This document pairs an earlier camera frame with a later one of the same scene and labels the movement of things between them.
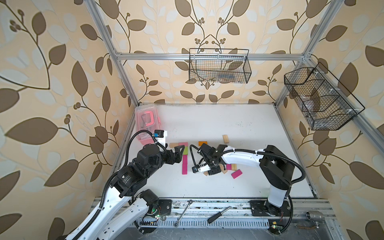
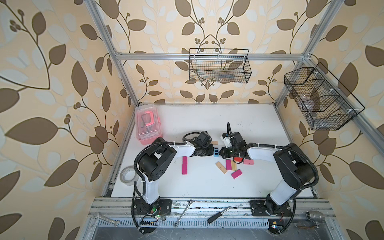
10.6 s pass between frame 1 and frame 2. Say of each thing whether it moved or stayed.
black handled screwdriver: stayed
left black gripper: moved
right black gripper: moved
